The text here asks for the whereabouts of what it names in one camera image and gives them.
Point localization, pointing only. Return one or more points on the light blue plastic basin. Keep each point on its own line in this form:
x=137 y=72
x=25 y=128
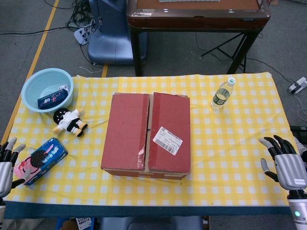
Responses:
x=40 y=83

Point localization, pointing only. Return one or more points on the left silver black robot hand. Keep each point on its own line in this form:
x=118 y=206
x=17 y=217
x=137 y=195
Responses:
x=6 y=172

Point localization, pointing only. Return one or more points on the white power strip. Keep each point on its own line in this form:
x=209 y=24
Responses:
x=80 y=36

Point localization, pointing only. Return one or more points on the red brown cardboard box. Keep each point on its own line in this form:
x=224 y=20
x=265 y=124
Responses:
x=124 y=134

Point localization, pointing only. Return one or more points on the blue cookie package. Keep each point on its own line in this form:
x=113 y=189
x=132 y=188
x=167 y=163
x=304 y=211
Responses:
x=50 y=155

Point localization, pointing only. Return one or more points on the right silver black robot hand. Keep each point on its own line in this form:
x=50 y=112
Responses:
x=290 y=170

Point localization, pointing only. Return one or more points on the yellow white checkered tablecloth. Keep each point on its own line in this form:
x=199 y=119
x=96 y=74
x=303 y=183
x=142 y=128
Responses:
x=168 y=191

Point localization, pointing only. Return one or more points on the black flat case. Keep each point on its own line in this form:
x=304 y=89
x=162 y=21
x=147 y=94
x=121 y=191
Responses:
x=299 y=129

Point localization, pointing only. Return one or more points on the dark blue small carton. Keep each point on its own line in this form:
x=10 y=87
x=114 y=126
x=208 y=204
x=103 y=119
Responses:
x=51 y=98

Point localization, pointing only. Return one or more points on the white printed paper sheet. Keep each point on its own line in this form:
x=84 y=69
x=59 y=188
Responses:
x=84 y=224

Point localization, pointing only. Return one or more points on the clear green-label water bottle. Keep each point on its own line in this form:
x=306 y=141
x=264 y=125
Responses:
x=221 y=97

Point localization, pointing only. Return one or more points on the white black floor socket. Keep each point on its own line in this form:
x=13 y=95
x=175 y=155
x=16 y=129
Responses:
x=297 y=86

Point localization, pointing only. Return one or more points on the brown wooden mahjong table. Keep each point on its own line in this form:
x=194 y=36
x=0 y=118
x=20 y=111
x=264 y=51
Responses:
x=192 y=21

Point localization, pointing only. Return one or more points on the black white plush doll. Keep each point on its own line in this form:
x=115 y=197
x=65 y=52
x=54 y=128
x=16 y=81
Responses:
x=68 y=119

